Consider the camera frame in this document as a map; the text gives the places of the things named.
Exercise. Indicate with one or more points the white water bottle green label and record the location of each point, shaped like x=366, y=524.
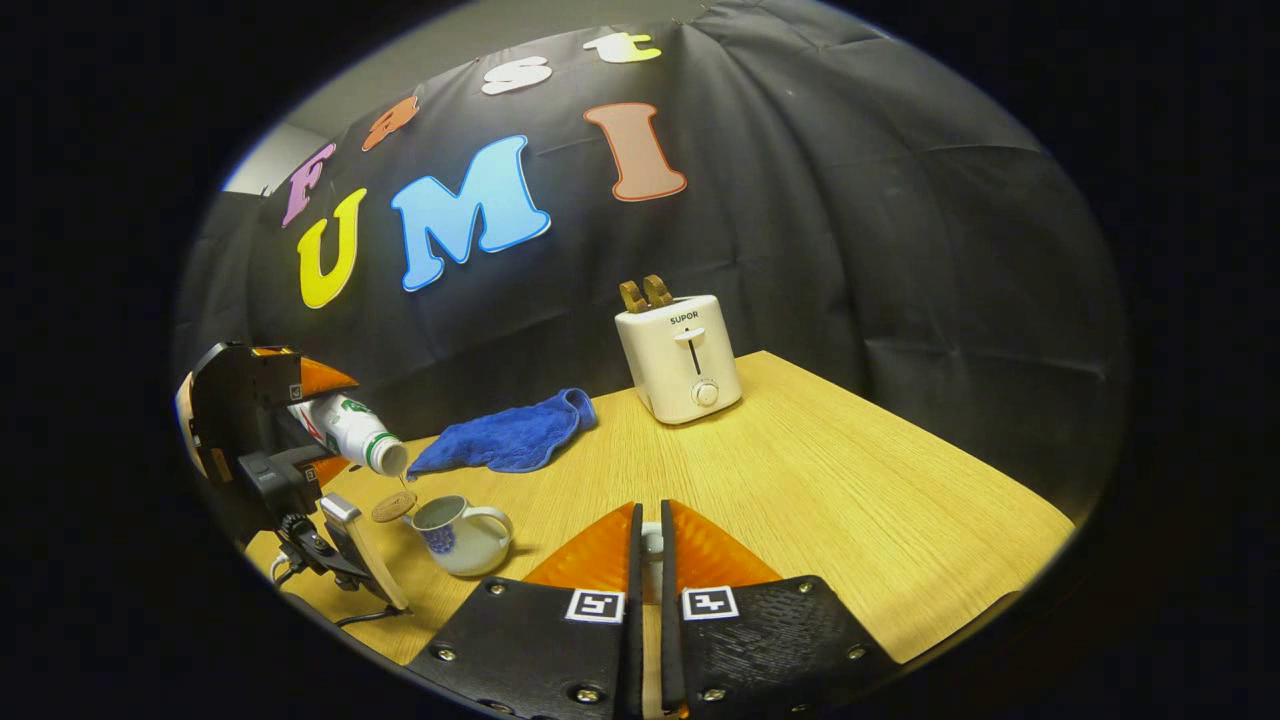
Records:
x=350, y=425

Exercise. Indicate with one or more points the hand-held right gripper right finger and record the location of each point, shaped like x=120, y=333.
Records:
x=670, y=640

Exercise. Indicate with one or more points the white teacup lid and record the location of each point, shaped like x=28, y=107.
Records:
x=652, y=545

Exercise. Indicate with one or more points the round brown coaster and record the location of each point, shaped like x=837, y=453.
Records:
x=393, y=506

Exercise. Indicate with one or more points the brown toast slice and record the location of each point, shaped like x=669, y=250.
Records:
x=632, y=297
x=657, y=291

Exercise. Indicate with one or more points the black backdrop cloth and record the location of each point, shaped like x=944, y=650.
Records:
x=900, y=250

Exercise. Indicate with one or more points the white teacup blue pattern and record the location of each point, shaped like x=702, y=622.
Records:
x=465, y=545

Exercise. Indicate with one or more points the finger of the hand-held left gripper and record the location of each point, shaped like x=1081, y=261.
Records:
x=280, y=480
x=250, y=395

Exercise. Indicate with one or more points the white toaster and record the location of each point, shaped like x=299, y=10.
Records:
x=680, y=365

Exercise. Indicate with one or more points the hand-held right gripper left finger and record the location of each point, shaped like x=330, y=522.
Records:
x=634, y=600

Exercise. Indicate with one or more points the blue cloth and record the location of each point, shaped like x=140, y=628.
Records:
x=510, y=435

